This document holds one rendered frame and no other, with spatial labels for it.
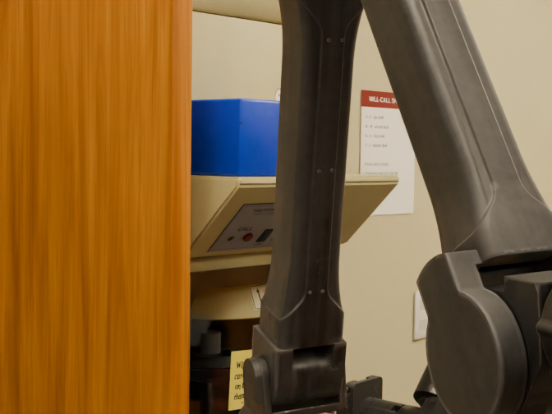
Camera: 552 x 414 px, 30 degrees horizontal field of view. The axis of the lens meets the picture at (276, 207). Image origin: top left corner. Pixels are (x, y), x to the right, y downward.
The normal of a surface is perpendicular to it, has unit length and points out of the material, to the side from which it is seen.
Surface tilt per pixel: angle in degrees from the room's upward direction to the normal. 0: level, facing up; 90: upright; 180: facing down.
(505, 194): 59
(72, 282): 90
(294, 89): 95
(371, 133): 90
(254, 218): 135
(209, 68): 90
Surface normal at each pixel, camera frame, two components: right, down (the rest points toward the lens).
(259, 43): 0.75, 0.04
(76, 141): -0.66, 0.03
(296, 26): -0.90, 0.23
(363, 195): 0.52, 0.74
